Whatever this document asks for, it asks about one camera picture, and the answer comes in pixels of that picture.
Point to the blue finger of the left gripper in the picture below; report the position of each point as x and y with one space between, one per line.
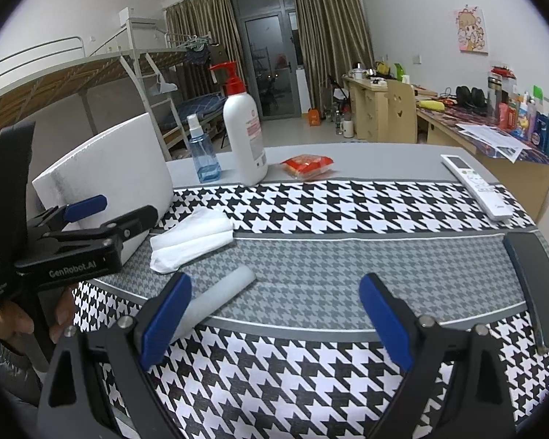
85 208

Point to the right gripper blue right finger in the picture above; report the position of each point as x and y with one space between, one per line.
391 318

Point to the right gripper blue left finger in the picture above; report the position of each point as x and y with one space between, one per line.
159 318

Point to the white foam tube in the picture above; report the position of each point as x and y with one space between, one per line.
212 299

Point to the white tissue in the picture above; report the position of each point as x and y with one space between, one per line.
202 232

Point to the person's left hand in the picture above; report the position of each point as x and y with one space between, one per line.
14 321

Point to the white styrofoam box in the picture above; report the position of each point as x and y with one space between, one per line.
124 164

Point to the blue spray bottle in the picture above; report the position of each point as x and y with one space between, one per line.
205 160

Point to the white metal bunk bed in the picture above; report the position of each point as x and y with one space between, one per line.
41 75

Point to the black smartphone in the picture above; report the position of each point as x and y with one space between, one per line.
531 264

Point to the white remote control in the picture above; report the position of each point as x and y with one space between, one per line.
487 197

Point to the white lotion pump bottle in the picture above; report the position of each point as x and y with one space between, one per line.
244 130

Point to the red snack packet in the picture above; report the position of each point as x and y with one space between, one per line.
307 166

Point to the white air conditioner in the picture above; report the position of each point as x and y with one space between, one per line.
128 15

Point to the wooden desk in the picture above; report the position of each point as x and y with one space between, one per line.
527 179

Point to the wooden smiley chair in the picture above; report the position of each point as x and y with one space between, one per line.
402 113

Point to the printed paper sheets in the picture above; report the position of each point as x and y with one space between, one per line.
502 143

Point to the left brown curtain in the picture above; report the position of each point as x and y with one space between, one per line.
207 31

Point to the brown curtain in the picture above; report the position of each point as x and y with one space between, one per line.
207 31
333 35

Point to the yellow banana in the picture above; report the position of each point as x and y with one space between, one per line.
432 105

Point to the orange container on floor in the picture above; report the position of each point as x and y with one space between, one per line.
313 117

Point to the black shoes on desk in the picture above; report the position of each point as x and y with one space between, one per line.
471 99

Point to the green bottle on desk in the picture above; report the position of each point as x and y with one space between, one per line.
400 72

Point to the glass balcony door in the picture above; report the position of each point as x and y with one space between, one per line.
269 36

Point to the right brown curtain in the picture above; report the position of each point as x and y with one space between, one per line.
333 35

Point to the anime girl poster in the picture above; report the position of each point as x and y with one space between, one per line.
471 30

